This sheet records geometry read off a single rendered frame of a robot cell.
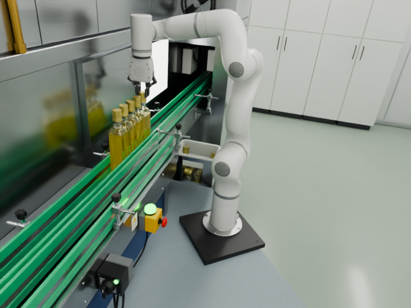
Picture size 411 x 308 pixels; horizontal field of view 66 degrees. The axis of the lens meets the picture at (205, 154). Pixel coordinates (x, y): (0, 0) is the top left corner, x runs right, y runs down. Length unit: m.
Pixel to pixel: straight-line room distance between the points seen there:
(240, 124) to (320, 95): 3.94
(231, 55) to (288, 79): 3.95
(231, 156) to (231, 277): 0.49
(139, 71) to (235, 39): 0.46
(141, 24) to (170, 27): 0.13
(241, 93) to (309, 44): 3.79
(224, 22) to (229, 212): 0.78
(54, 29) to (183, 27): 0.43
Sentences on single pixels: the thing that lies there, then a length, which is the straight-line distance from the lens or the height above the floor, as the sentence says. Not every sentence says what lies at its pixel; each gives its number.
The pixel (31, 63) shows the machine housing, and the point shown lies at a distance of 1.07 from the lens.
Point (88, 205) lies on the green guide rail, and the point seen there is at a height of 1.13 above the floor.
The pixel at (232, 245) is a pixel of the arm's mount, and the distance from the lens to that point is 1.45.
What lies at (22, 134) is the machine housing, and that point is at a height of 1.33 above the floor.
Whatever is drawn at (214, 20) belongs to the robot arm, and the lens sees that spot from 1.19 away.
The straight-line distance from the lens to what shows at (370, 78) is 5.16.
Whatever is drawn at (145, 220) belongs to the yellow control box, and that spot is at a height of 0.98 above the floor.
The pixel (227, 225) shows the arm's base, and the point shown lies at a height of 0.82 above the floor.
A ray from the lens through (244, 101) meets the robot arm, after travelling 1.20.
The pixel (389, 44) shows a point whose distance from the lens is 5.11.
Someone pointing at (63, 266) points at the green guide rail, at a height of 1.12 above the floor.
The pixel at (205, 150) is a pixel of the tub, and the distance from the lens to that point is 1.73.
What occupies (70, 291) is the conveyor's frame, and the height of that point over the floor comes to 1.05.
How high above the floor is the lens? 1.77
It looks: 28 degrees down
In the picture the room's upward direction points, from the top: 5 degrees clockwise
